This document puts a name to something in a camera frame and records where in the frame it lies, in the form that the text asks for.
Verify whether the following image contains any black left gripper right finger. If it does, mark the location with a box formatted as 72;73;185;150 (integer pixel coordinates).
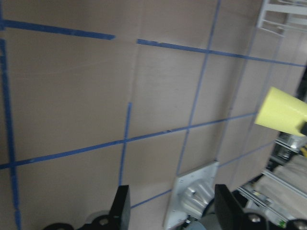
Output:
214;184;244;230

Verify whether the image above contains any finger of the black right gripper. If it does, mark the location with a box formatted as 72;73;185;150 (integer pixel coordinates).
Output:
298;121;307;136

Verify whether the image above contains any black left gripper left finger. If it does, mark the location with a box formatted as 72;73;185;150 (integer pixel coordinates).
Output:
109;185;131;230

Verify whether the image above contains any yellow plastic cup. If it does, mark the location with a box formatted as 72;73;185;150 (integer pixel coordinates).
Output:
255;87;307;137

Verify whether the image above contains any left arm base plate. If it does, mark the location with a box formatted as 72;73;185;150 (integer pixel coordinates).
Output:
163;161;219;230

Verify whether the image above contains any white wire cup rack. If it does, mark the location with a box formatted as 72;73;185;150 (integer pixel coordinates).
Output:
256;0;307;36

